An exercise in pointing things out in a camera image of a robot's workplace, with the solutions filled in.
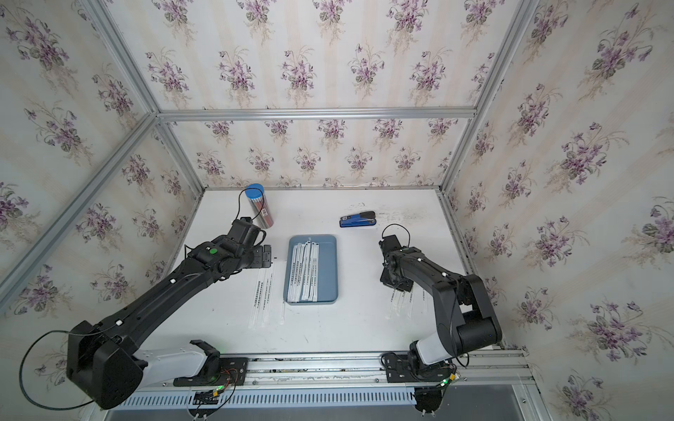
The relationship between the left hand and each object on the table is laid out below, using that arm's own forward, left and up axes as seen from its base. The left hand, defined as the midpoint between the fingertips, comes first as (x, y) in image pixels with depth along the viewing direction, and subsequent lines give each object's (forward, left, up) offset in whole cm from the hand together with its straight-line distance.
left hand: (259, 256), depth 81 cm
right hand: (-3, -46, -13) cm, 48 cm away
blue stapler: (+24, -36, -11) cm, 45 cm away
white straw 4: (+1, -17, -14) cm, 21 cm away
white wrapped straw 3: (-10, -52, -13) cm, 54 cm away
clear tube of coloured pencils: (+22, +5, -1) cm, 23 cm away
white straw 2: (+5, -11, -14) cm, 18 cm away
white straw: (-5, -9, -14) cm, 18 cm away
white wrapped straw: (-7, -1, -15) cm, 16 cm away
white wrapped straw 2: (-10, -44, -14) cm, 48 cm away
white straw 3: (-8, -14, -13) cm, 21 cm away
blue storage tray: (+3, -22, -13) cm, 26 cm away
